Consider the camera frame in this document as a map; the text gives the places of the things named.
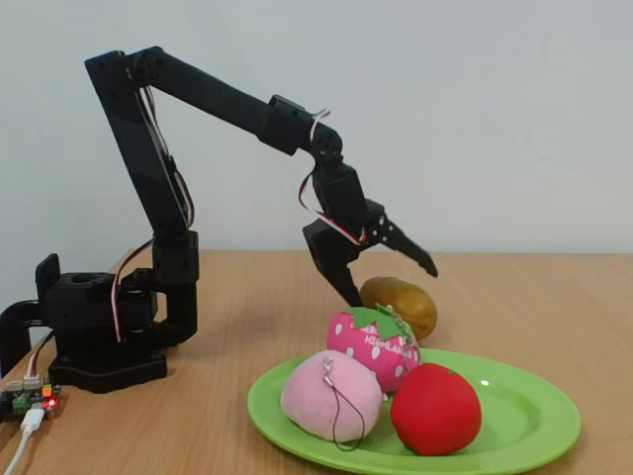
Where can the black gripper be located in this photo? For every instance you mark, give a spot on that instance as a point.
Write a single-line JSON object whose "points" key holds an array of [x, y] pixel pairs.
{"points": [[330, 243]]}

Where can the brown kiwi with sticker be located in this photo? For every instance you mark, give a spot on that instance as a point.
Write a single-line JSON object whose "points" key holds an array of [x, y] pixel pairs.
{"points": [[408, 302]]}

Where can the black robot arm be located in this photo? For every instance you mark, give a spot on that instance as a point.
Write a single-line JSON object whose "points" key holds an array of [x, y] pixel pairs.
{"points": [[138, 148]]}

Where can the green plastic plate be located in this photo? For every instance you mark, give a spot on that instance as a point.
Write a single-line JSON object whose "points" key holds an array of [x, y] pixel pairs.
{"points": [[524, 415]]}

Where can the pink plush strawberry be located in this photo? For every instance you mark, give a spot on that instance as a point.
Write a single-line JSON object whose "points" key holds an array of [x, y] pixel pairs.
{"points": [[353, 344]]}

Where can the pale pink plush peach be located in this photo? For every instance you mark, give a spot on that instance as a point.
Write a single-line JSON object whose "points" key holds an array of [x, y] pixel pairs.
{"points": [[311, 401]]}

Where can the red plush strawberry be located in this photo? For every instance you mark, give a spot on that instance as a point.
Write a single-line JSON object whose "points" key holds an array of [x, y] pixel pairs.
{"points": [[435, 410]]}

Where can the black table clamp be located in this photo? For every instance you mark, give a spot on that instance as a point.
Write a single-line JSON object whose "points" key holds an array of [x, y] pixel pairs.
{"points": [[12, 326]]}

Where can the black controller circuit board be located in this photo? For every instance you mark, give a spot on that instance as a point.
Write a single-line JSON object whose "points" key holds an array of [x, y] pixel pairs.
{"points": [[29, 398]]}

